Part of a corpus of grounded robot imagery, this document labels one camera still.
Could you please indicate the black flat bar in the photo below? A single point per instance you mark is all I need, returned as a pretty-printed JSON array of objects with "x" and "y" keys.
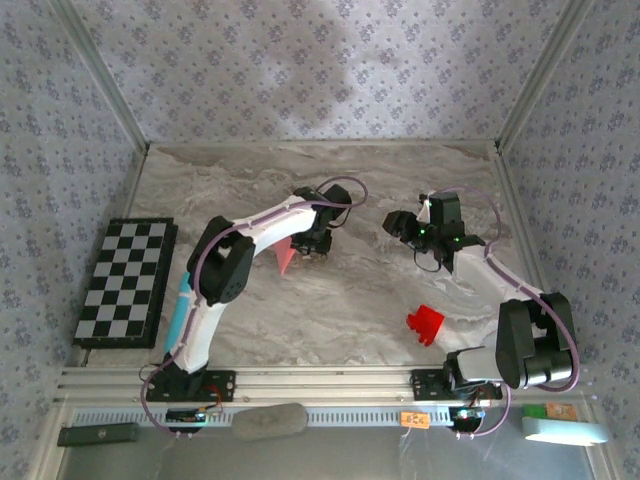
[{"x": 97, "y": 434}]

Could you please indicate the light blue tube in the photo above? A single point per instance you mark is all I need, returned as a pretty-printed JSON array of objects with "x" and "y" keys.
[{"x": 177, "y": 320}]

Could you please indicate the pink cloth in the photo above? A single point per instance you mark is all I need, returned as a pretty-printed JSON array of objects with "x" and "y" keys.
[{"x": 285, "y": 257}]

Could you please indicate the wide aluminium base rail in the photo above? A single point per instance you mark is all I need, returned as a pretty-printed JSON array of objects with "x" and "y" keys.
[{"x": 320, "y": 385}]

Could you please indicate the aluminium side rail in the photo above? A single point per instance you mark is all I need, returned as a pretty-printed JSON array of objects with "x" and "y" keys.
[
  {"x": 135, "y": 185},
  {"x": 526, "y": 250}
]

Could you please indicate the thin aluminium edge strip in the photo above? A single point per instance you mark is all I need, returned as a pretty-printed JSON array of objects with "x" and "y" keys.
[{"x": 320, "y": 144}]

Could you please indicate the red toy block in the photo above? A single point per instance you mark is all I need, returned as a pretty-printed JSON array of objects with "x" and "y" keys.
[{"x": 425, "y": 325}]

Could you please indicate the small orange box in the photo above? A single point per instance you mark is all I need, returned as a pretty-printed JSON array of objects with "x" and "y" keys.
[{"x": 560, "y": 411}]

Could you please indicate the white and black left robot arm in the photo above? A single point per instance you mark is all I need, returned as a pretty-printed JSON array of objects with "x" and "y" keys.
[{"x": 280, "y": 222}]

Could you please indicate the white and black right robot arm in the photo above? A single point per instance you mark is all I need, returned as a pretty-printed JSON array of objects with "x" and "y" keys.
[{"x": 480, "y": 270}]

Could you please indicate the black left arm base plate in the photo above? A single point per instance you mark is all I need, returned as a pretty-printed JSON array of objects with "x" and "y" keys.
[{"x": 220, "y": 387}]

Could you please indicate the orange paper tag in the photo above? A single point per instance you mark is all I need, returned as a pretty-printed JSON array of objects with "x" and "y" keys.
[{"x": 415, "y": 420}]

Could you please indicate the white oblong case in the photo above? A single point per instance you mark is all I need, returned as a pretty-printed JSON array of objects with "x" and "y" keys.
[{"x": 565, "y": 432}]

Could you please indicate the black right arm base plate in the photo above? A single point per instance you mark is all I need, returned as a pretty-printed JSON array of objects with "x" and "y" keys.
[{"x": 425, "y": 385}]

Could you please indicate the small green box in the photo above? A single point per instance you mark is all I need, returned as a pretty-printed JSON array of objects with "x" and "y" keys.
[{"x": 534, "y": 411}]

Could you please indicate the black and white checkerboard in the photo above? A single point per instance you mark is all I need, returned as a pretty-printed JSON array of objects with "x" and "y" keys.
[{"x": 120, "y": 280}]

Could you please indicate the grey foam pad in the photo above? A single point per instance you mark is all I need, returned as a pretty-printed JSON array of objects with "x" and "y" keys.
[{"x": 270, "y": 422}]

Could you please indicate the aluminium frame post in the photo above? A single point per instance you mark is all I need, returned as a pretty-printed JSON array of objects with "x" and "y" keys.
[
  {"x": 542, "y": 75},
  {"x": 104, "y": 75}
]

